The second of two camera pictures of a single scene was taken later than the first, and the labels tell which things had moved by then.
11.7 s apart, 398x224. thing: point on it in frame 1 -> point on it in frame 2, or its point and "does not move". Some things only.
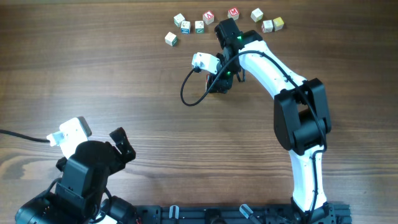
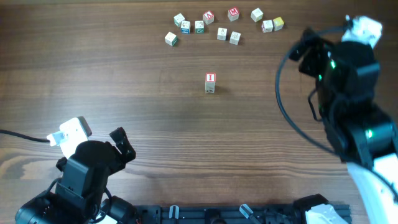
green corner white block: x=171 y=39 does not move
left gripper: x=127 y=154 does not move
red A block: x=208 y=17 does not move
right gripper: x=224 y=85 -> x=318 y=48
